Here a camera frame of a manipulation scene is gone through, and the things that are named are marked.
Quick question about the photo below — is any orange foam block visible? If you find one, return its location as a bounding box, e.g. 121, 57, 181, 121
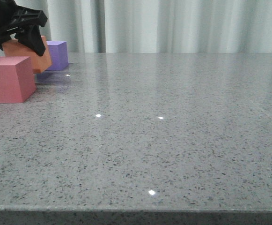
2, 36, 52, 74

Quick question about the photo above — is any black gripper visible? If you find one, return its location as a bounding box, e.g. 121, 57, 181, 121
0, 0, 48, 56

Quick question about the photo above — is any red foam block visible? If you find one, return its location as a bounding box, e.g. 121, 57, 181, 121
0, 56, 36, 103

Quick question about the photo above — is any purple foam block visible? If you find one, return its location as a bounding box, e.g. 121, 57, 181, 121
46, 41, 69, 71

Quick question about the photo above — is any grey-green pleated curtain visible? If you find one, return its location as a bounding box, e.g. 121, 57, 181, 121
18, 0, 272, 53

